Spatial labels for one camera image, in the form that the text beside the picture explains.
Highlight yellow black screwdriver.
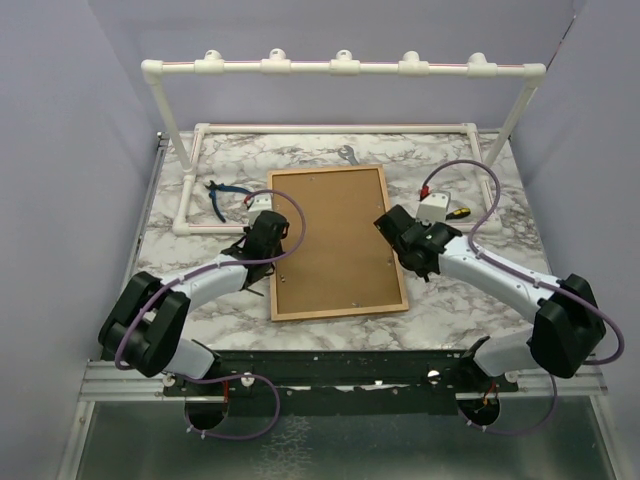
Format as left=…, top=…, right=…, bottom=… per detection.
left=445, top=207, right=471, bottom=221

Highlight brown wooden picture frame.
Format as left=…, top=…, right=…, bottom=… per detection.
left=268, top=165, right=409, bottom=322

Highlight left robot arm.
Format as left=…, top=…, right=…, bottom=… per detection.
left=98, top=211, right=289, bottom=395

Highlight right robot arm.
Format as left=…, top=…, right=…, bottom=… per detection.
left=374, top=205, right=605, bottom=391

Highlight silver open-end wrench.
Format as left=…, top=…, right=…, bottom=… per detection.
left=337, top=145, right=359, bottom=166

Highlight white PVC pipe rack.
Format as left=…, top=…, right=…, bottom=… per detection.
left=141, top=48, right=547, bottom=237

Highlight orange handled screwdriver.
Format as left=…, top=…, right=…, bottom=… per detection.
left=243, top=286, right=265, bottom=297

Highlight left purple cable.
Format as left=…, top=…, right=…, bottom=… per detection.
left=113, top=188, right=307, bottom=441

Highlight purple cable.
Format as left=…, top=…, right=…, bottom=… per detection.
left=418, top=159, right=625, bottom=437
left=113, top=188, right=307, bottom=441

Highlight blue handled pliers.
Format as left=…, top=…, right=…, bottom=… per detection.
left=206, top=180, right=251, bottom=223

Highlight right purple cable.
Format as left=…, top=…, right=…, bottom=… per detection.
left=418, top=159, right=625, bottom=437

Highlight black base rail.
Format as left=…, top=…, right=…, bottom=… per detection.
left=164, top=350, right=518, bottom=417

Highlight aluminium extrusion rail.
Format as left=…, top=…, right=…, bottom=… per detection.
left=79, top=358, right=171, bottom=402

